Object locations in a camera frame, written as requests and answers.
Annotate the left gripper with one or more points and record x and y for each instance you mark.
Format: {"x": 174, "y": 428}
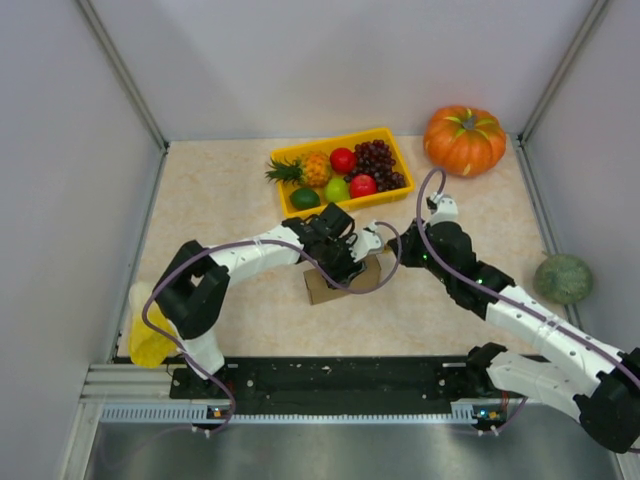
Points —
{"x": 338, "y": 261}

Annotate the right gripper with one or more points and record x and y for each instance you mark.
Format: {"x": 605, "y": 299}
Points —
{"x": 405, "y": 242}

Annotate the brown cardboard express box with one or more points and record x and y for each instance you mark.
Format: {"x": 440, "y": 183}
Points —
{"x": 320, "y": 291}

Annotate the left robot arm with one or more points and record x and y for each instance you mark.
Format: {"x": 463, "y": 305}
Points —
{"x": 191, "y": 291}

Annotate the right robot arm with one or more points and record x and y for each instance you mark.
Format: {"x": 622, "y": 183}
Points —
{"x": 594, "y": 383}

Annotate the green pear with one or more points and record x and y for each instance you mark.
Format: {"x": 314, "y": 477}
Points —
{"x": 336, "y": 190}

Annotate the red apple front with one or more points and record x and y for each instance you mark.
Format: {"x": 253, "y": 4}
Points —
{"x": 362, "y": 185}

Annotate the red apple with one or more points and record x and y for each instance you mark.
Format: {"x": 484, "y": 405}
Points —
{"x": 362, "y": 185}
{"x": 343, "y": 160}

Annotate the dark green lime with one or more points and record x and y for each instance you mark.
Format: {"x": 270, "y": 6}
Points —
{"x": 304, "y": 199}

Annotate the orange pumpkin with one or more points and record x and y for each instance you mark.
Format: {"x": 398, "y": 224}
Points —
{"x": 464, "y": 141}

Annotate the yellow plastic tray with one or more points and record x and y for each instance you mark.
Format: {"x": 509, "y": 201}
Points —
{"x": 327, "y": 146}

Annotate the toy pineapple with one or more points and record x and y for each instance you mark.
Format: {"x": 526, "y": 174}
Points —
{"x": 311, "y": 170}

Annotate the purple grape bunch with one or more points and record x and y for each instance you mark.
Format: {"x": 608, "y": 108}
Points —
{"x": 375, "y": 158}

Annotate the red apple back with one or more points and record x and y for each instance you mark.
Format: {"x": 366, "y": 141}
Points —
{"x": 343, "y": 160}

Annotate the green melon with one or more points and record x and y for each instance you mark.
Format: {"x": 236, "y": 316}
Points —
{"x": 563, "y": 279}

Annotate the yellow mesh bag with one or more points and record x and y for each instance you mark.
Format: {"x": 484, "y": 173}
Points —
{"x": 147, "y": 348}

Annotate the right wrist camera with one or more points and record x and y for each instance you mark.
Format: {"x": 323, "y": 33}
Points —
{"x": 442, "y": 208}

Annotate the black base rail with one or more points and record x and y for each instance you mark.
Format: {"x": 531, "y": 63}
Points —
{"x": 339, "y": 385}

